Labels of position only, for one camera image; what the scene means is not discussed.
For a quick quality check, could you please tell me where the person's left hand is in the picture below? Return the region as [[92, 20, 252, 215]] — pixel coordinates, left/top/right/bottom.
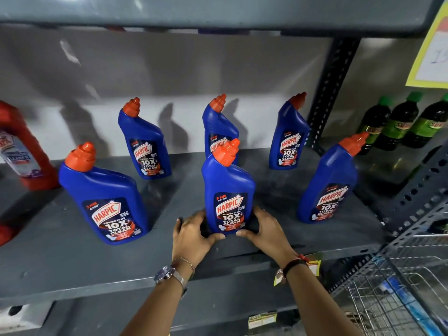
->
[[171, 210, 226, 268]]

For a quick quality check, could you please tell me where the person's right hand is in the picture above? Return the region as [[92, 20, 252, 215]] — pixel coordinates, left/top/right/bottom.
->
[[235, 206, 299, 267]]

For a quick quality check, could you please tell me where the blue toilet cleaner bottle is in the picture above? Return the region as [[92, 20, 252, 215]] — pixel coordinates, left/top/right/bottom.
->
[[201, 138, 256, 235]]

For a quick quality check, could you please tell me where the person's left forearm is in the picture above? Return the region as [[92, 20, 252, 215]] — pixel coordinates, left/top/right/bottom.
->
[[121, 264, 195, 336]]

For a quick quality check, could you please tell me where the person's right forearm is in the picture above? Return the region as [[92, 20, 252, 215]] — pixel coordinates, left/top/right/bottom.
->
[[284, 263, 363, 336]]

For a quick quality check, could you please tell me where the black and red wristband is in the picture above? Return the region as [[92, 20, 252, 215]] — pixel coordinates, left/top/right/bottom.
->
[[282, 254, 310, 278]]

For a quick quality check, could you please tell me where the silver wristwatch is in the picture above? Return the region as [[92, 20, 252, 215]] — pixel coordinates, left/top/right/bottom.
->
[[154, 265, 188, 298]]

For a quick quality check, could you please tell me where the yellow shelf price tag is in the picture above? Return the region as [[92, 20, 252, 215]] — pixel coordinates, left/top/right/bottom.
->
[[273, 255, 322, 287]]

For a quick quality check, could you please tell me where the pale shelf price label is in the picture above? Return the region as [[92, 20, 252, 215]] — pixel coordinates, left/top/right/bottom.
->
[[248, 311, 278, 329]]

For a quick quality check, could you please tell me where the group of blue cleaner bottles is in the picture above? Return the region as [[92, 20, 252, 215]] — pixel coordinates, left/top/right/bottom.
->
[[58, 92, 370, 246]]

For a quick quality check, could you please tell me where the grey metal shelf rack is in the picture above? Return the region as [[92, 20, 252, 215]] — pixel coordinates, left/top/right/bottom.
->
[[0, 0, 448, 336]]

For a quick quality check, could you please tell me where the dark bottle green cap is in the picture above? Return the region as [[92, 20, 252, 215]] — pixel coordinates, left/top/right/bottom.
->
[[356, 96, 392, 156], [374, 91, 423, 151], [402, 94, 448, 149]]

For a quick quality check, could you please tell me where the blue packet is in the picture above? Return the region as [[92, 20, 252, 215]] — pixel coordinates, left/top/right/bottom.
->
[[380, 276, 445, 336]]

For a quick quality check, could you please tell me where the white box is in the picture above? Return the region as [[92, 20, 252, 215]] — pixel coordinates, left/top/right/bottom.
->
[[0, 301, 53, 334]]

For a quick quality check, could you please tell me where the red cleaner bottle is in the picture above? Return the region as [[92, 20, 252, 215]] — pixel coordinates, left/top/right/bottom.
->
[[0, 100, 60, 191]]

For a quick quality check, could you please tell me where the yellow bordered paper sign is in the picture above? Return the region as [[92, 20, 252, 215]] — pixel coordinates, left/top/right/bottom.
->
[[406, 0, 448, 89]]

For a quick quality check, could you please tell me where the thin gold bracelet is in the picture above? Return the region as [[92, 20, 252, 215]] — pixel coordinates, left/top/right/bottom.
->
[[171, 257, 195, 277]]

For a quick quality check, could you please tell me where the wire shopping basket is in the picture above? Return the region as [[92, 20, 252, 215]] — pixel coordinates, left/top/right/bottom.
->
[[331, 234, 448, 336]]

